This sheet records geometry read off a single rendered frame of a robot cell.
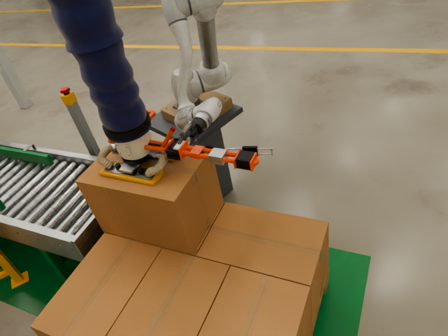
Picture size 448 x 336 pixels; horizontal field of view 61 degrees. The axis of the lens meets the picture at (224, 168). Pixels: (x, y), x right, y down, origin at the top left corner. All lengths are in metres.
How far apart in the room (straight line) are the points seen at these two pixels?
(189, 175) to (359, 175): 1.68
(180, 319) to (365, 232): 1.45
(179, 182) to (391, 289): 1.41
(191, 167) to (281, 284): 0.70
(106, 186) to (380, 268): 1.69
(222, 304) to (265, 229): 0.47
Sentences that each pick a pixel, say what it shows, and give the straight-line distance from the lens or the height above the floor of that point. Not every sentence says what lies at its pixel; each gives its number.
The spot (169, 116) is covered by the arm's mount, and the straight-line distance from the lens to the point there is 2.65.
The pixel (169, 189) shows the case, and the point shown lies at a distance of 1.81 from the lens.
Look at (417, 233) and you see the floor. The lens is 2.82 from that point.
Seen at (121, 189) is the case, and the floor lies 0.94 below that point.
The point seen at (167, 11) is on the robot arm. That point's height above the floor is 1.54.
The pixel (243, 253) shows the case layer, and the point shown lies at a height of 0.54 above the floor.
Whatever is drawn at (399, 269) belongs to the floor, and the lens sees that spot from 2.62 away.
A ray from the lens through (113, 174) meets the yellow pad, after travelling 1.99.
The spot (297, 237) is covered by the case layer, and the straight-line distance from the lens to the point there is 2.02.
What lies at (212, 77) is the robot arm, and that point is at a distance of 2.47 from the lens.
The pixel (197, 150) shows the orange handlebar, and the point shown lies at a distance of 1.74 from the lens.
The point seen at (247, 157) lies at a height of 1.10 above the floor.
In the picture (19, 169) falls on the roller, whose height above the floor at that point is 0.53.
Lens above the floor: 2.11
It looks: 39 degrees down
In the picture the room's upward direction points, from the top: 12 degrees counter-clockwise
